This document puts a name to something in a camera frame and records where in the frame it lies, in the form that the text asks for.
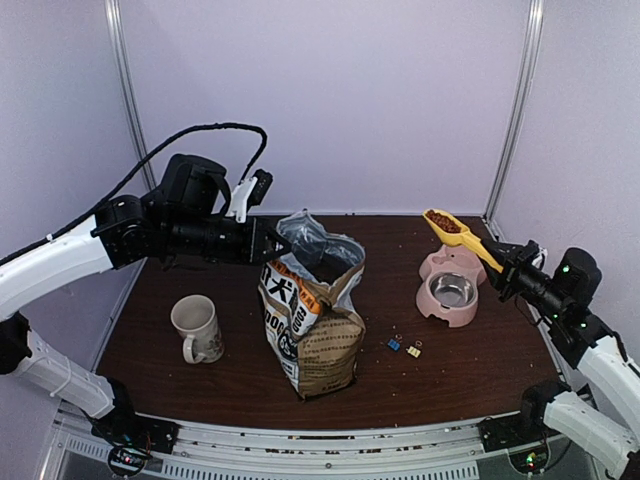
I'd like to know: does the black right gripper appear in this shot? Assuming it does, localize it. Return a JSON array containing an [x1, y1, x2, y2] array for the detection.
[[476, 239, 570, 322]]

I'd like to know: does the yellow plastic scoop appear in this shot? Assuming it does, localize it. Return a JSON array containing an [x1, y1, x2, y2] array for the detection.
[[422, 209, 503, 272]]

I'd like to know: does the dog food bag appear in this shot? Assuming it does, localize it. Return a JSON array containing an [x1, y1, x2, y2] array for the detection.
[[258, 210, 366, 399]]

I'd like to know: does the yellow binder clip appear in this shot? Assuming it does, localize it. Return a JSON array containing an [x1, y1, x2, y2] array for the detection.
[[406, 340, 423, 358]]

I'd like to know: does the blue binder clip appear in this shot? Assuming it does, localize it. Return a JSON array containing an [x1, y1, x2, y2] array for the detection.
[[387, 335, 403, 351]]

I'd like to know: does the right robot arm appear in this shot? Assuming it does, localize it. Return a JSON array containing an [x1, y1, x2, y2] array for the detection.
[[481, 240, 639, 479]]

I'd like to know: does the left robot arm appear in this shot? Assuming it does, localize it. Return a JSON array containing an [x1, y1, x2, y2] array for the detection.
[[1, 154, 290, 444]]

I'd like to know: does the pink double pet bowl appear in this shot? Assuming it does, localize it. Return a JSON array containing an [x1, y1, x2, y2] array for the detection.
[[416, 245, 487, 328]]

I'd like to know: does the steel bowl insert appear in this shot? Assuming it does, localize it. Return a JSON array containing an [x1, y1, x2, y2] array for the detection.
[[429, 272, 476, 308]]

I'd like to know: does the brown kibble in scoop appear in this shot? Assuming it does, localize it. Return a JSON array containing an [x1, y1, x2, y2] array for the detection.
[[426, 210, 461, 234]]

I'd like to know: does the cream ceramic mug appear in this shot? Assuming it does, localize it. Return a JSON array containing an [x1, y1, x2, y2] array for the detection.
[[170, 294, 224, 365]]

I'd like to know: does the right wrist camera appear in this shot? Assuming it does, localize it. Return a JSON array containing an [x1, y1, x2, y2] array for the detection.
[[530, 244, 548, 270]]

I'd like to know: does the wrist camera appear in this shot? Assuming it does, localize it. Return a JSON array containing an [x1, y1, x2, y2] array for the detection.
[[530, 244, 548, 270], [225, 169, 273, 224]]

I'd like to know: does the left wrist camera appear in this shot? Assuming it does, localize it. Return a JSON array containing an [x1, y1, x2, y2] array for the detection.
[[225, 169, 273, 224]]

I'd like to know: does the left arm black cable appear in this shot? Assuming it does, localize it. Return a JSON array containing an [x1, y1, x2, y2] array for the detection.
[[0, 122, 269, 266]]

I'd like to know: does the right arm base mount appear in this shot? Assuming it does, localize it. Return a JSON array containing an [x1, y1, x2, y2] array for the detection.
[[477, 413, 571, 477]]

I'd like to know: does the aluminium front rail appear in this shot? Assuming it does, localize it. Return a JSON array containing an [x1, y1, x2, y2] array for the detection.
[[49, 389, 609, 480]]

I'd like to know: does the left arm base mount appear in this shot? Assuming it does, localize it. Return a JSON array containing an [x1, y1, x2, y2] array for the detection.
[[87, 414, 180, 479]]

